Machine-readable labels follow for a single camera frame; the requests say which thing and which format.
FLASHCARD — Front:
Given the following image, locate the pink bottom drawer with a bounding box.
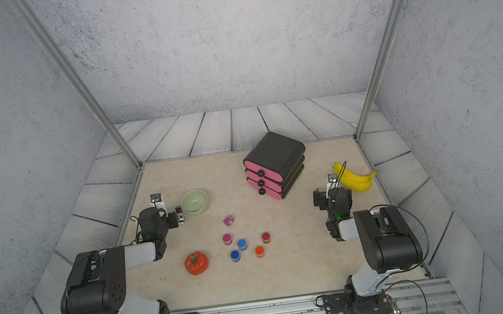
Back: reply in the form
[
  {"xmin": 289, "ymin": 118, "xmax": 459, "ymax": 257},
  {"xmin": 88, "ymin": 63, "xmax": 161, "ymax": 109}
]
[{"xmin": 247, "ymin": 178, "xmax": 284, "ymax": 200}]

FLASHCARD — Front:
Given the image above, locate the pink drawer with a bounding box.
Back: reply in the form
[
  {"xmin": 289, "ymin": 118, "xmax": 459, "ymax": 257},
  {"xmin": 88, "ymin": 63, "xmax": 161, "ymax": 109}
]
[
  {"xmin": 244, "ymin": 160, "xmax": 284, "ymax": 183},
  {"xmin": 245, "ymin": 169, "xmax": 283, "ymax": 193},
  {"xmin": 247, "ymin": 178, "xmax": 284, "ymax": 200}
]

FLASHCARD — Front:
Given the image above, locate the magenta paint can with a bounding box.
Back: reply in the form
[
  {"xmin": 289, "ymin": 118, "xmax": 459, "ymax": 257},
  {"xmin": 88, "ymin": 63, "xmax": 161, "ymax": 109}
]
[
  {"xmin": 223, "ymin": 215, "xmax": 235, "ymax": 227},
  {"xmin": 222, "ymin": 234, "xmax": 233, "ymax": 245}
]

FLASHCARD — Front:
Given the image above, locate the pink top drawer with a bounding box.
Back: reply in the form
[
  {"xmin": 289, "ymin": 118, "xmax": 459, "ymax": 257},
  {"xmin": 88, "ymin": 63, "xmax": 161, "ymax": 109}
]
[{"xmin": 244, "ymin": 160, "xmax": 284, "ymax": 183}]

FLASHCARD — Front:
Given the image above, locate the black drawer cabinet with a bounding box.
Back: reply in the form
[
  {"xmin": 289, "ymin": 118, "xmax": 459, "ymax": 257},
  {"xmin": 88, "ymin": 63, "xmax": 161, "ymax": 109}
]
[{"xmin": 243, "ymin": 132, "xmax": 305, "ymax": 198}]

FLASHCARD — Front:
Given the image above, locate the dark red paint can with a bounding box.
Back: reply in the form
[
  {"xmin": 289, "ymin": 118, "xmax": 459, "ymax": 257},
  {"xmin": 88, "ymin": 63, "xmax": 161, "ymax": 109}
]
[{"xmin": 261, "ymin": 232, "xmax": 271, "ymax": 244}]

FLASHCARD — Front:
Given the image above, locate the dark blue paint can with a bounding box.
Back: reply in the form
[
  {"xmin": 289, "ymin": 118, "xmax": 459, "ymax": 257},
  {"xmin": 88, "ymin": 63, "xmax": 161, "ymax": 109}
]
[{"xmin": 230, "ymin": 250, "xmax": 241, "ymax": 263}]

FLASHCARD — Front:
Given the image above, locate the light blue paint can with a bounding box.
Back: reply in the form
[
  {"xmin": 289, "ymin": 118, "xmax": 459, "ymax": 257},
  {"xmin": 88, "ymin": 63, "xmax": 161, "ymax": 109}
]
[{"xmin": 237, "ymin": 239, "xmax": 248, "ymax": 251}]

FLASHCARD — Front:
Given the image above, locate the orange red paint can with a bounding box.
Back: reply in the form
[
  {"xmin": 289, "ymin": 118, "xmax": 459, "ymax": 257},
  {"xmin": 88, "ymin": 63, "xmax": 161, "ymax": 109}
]
[{"xmin": 255, "ymin": 246, "xmax": 266, "ymax": 258}]

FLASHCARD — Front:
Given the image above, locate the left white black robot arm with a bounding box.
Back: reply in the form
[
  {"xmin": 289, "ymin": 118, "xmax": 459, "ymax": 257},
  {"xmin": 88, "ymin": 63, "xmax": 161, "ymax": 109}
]
[{"xmin": 60, "ymin": 206, "xmax": 185, "ymax": 314}]

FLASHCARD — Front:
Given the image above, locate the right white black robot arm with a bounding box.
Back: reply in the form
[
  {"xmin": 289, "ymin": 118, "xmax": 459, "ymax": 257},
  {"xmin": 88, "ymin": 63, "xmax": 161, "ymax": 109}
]
[{"xmin": 313, "ymin": 187, "xmax": 425, "ymax": 299}]

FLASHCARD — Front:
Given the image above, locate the magenta paint can upright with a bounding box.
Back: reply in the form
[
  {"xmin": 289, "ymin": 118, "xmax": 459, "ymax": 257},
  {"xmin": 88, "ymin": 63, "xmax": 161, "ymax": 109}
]
[{"xmin": 222, "ymin": 234, "xmax": 233, "ymax": 245}]

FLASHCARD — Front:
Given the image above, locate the pink middle drawer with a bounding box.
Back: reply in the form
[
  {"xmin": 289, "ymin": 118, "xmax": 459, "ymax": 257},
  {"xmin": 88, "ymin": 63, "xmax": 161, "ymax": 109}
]
[{"xmin": 245, "ymin": 169, "xmax": 283, "ymax": 193}]

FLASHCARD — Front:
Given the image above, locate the light green bowl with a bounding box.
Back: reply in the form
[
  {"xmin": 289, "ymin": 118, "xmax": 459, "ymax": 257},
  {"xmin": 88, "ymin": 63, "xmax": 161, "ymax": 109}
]
[{"xmin": 180, "ymin": 189, "xmax": 209, "ymax": 216}]

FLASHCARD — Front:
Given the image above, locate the yellow banana bunch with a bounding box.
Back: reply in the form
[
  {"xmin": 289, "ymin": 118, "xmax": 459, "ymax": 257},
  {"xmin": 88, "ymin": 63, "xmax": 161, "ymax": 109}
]
[{"xmin": 333, "ymin": 163, "xmax": 377, "ymax": 192}]

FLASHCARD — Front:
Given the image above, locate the red tomato toy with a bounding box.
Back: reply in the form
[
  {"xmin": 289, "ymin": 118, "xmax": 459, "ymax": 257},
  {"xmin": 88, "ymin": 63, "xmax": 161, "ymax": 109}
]
[{"xmin": 184, "ymin": 251, "xmax": 209, "ymax": 276}]

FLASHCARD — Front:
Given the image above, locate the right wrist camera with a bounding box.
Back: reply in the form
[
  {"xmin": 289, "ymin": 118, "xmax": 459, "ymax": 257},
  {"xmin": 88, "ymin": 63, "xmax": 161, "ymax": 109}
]
[{"xmin": 327, "ymin": 174, "xmax": 339, "ymax": 191}]

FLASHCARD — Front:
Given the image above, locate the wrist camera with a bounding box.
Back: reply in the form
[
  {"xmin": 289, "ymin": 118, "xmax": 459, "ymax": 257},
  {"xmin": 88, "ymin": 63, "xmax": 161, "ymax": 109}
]
[
  {"xmin": 150, "ymin": 193, "xmax": 166, "ymax": 210},
  {"xmin": 327, "ymin": 174, "xmax": 339, "ymax": 191}
]

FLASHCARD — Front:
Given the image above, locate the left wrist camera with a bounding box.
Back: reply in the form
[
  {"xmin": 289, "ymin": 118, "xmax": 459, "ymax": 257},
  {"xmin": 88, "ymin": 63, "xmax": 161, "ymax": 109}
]
[{"xmin": 150, "ymin": 193, "xmax": 166, "ymax": 210}]

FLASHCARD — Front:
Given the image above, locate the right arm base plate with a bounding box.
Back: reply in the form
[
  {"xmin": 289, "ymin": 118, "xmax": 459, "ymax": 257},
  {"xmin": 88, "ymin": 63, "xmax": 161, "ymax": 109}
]
[{"xmin": 316, "ymin": 292, "xmax": 393, "ymax": 314}]

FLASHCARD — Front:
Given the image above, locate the right metal frame post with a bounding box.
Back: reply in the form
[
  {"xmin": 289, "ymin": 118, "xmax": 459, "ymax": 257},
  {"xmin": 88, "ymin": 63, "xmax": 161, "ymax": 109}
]
[{"xmin": 354, "ymin": 0, "xmax": 406, "ymax": 143}]

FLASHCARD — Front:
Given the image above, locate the metal frame post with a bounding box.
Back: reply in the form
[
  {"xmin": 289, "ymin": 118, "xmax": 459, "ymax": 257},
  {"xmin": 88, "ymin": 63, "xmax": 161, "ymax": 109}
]
[
  {"xmin": 8, "ymin": 0, "xmax": 143, "ymax": 170},
  {"xmin": 354, "ymin": 0, "xmax": 406, "ymax": 143}
]

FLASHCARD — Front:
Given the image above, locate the left metal frame post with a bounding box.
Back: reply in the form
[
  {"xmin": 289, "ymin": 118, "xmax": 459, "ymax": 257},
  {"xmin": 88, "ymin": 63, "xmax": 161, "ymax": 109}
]
[{"xmin": 8, "ymin": 0, "xmax": 143, "ymax": 170}]

